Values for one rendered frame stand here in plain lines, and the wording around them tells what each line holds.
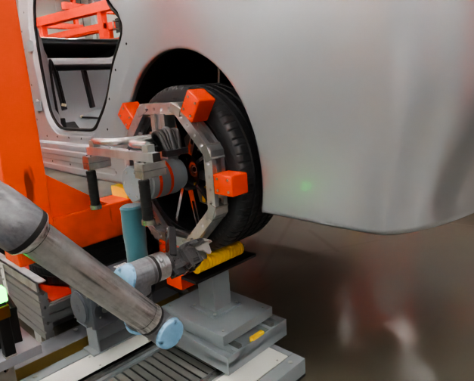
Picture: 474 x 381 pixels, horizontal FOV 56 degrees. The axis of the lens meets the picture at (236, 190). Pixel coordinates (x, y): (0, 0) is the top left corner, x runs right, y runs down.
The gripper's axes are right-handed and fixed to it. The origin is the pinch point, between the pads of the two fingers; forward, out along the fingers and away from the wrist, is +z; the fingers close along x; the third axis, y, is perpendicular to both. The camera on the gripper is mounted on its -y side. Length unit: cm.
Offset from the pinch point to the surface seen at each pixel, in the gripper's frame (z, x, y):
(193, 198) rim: 10.4, -5.1, -20.3
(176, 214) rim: 10.4, -19.8, -22.9
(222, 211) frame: 3.2, 11.8, -3.7
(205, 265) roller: 3.8, -13.7, 4.1
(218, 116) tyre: 8.5, 31.7, -29.2
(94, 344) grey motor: -22, -76, -2
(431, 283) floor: 141, -26, 64
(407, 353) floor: 70, -14, 76
